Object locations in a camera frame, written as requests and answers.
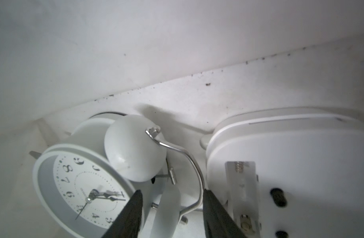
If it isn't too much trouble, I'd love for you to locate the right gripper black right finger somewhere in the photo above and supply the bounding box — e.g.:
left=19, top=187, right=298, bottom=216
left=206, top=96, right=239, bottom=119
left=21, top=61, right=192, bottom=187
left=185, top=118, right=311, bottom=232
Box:
left=203, top=189, right=246, bottom=238

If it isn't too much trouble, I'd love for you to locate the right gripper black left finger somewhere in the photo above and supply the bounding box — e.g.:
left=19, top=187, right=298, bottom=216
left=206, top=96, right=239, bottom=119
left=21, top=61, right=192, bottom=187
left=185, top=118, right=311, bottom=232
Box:
left=103, top=190, right=143, bottom=238

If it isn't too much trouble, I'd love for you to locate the white twin-bell alarm clock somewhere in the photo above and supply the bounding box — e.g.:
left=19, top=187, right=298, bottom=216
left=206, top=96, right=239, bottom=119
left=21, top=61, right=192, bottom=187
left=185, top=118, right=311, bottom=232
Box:
left=33, top=113, right=204, bottom=238

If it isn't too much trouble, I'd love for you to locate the white rounded square clock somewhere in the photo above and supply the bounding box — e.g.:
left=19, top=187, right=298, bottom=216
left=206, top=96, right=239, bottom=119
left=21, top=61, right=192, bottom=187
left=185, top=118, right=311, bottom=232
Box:
left=200, top=108, right=364, bottom=238

